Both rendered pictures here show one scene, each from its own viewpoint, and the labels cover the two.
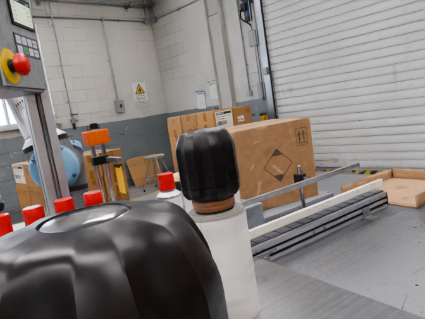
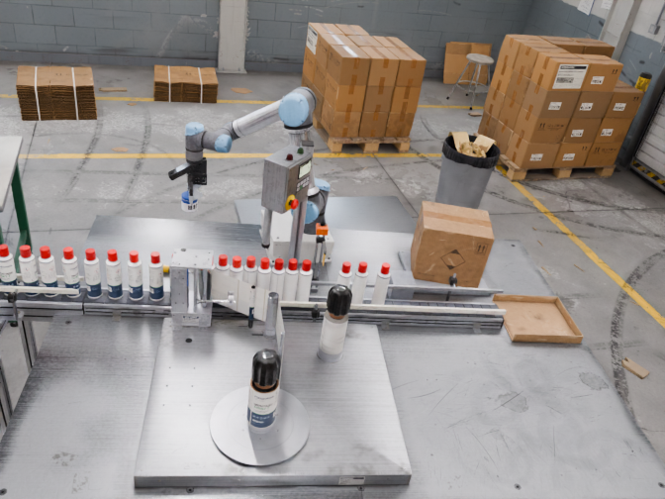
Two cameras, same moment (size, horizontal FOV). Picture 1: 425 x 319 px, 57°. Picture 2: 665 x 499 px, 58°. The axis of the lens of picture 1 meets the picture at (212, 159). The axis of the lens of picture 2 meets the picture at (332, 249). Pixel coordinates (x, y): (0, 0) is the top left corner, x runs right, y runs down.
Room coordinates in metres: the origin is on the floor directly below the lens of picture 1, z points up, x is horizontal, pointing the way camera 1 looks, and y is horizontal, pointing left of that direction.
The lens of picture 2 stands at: (-0.98, -0.55, 2.39)
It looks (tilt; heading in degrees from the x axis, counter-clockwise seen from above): 33 degrees down; 22
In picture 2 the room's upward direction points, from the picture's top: 9 degrees clockwise
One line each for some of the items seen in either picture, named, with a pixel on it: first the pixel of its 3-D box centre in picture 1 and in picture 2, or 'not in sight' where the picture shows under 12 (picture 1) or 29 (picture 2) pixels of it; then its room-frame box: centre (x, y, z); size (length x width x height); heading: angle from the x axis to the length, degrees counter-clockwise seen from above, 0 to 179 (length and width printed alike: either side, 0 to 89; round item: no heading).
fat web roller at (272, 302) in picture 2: not in sight; (271, 315); (0.49, 0.24, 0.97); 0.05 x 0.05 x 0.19
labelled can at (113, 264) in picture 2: not in sight; (114, 274); (0.33, 0.82, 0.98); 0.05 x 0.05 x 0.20
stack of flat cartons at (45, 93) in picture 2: not in sight; (57, 92); (2.85, 3.97, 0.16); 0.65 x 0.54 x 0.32; 138
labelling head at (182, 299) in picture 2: not in sight; (192, 286); (0.41, 0.53, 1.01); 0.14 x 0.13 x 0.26; 123
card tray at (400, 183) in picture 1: (402, 185); (535, 318); (1.26, -0.61, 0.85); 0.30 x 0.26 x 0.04; 123
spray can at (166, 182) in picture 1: (173, 221); (342, 284); (0.80, 0.10, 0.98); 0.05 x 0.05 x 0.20
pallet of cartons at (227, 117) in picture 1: (224, 152); (557, 108); (5.17, -0.17, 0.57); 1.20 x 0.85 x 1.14; 136
